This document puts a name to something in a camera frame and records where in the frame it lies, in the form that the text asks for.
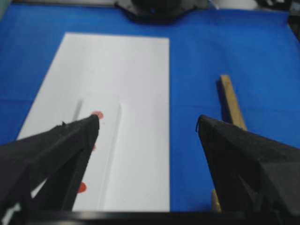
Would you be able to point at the large white foam board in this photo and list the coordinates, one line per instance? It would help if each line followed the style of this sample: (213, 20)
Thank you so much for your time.
(136, 70)

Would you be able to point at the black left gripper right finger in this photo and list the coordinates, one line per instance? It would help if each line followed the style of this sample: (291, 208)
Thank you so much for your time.
(256, 179)

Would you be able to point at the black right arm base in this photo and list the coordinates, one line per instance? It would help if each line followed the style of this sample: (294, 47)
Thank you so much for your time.
(164, 11)

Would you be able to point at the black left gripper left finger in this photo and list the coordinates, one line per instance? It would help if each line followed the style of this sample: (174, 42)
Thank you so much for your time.
(40, 175)

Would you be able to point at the white block with red marks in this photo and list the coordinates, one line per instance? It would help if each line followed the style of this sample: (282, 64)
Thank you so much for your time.
(96, 177)

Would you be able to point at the blue table cloth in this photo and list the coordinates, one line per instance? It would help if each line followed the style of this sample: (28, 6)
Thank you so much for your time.
(257, 49)

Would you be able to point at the wooden mallet hammer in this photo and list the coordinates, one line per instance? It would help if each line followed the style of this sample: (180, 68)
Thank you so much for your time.
(231, 112)

